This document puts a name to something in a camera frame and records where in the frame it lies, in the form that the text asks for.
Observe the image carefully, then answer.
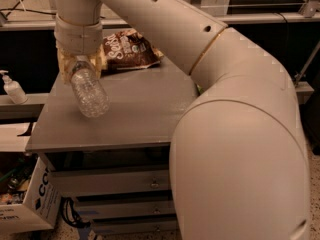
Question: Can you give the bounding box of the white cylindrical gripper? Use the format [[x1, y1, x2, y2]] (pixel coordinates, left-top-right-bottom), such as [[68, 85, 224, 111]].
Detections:
[[54, 16, 106, 84]]

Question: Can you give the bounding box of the clear plastic water bottle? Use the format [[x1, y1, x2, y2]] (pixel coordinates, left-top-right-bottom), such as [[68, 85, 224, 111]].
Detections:
[[70, 61, 109, 118]]

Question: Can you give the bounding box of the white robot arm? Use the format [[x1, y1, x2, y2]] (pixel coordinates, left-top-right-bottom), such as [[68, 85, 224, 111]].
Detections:
[[55, 0, 310, 240]]

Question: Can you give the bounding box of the white pump dispenser bottle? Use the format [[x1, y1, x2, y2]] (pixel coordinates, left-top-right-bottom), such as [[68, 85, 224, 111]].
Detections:
[[0, 70, 28, 104]]

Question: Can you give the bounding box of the brown salsa chip bag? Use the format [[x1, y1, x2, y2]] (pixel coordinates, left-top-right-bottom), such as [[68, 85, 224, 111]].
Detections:
[[101, 29, 164, 70]]

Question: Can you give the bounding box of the grey drawer cabinet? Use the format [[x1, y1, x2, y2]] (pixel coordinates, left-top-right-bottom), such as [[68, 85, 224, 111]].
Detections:
[[27, 58, 198, 227]]

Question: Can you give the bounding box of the top grey drawer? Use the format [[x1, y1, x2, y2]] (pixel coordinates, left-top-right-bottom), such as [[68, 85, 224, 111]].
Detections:
[[51, 170, 170, 197]]

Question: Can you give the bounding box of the grey drawer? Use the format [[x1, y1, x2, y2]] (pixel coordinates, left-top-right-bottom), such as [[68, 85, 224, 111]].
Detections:
[[92, 217, 178, 235], [75, 196, 175, 219], [51, 170, 170, 197]]

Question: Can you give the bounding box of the middle grey drawer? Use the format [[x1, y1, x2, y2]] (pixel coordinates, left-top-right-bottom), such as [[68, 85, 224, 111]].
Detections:
[[75, 196, 175, 219]]

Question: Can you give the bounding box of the white cardboard box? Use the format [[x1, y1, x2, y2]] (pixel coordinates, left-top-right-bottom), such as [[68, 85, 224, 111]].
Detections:
[[0, 123, 62, 236]]

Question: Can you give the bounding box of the bottom grey drawer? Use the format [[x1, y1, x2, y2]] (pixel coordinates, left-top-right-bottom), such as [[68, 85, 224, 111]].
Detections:
[[92, 217, 178, 235]]

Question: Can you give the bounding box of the metal frame rail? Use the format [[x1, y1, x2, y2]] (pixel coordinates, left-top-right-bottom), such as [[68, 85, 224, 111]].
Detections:
[[0, 12, 320, 31]]

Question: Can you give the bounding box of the black cable on rail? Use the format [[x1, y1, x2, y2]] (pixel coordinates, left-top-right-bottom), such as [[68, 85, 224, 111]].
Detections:
[[0, 7, 57, 18]]

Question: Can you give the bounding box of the black cable bundle under cabinet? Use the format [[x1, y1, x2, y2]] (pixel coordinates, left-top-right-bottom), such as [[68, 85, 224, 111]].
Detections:
[[59, 197, 92, 230]]

